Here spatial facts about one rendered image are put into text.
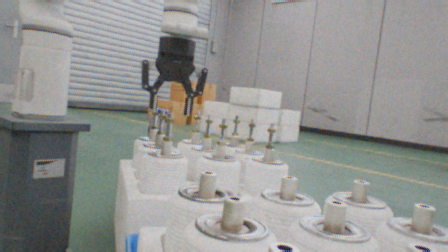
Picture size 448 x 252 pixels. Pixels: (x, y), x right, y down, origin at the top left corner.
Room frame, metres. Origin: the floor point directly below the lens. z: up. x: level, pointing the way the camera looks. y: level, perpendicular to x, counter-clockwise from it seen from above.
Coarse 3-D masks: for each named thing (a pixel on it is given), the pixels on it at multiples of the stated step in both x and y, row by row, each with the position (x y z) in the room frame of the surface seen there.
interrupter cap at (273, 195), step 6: (264, 192) 0.51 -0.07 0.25; (270, 192) 0.52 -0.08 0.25; (276, 192) 0.53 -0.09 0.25; (264, 198) 0.49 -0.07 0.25; (270, 198) 0.48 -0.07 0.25; (276, 198) 0.49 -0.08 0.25; (300, 198) 0.51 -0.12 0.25; (306, 198) 0.51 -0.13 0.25; (312, 198) 0.51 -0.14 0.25; (288, 204) 0.47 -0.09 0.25; (294, 204) 0.47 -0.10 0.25; (300, 204) 0.47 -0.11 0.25; (306, 204) 0.48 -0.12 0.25; (312, 204) 0.49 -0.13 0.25
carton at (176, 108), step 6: (162, 102) 4.80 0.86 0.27; (168, 102) 4.71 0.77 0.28; (174, 102) 4.64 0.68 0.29; (180, 102) 4.71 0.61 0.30; (162, 108) 4.79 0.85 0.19; (168, 108) 4.70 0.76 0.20; (174, 108) 4.64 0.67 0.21; (180, 108) 4.71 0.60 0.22; (174, 114) 4.65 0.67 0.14; (180, 114) 4.72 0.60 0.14; (174, 120) 4.66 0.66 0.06; (180, 120) 4.73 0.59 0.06; (186, 120) 4.80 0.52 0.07
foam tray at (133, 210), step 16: (128, 160) 1.02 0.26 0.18; (128, 176) 0.83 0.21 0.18; (128, 192) 0.70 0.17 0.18; (240, 192) 0.79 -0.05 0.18; (128, 208) 0.66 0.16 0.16; (144, 208) 0.67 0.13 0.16; (160, 208) 0.68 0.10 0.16; (128, 224) 0.66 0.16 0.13; (144, 224) 0.67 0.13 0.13; (160, 224) 0.68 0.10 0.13
